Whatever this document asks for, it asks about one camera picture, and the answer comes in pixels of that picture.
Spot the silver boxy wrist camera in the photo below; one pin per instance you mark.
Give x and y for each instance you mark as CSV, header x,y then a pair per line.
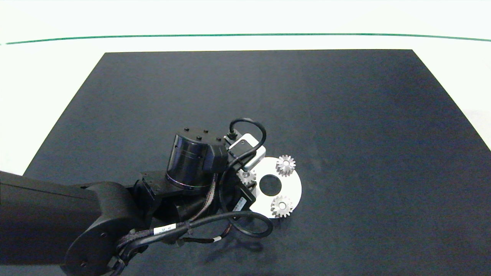
x,y
249,147

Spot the small steel planetary gear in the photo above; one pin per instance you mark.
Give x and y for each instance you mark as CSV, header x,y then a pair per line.
x,y
250,178
290,166
287,207

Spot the dark rectangular mat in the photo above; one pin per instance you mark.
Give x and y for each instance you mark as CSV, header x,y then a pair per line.
x,y
345,115

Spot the round white pin plate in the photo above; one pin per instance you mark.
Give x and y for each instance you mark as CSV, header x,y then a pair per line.
x,y
295,188

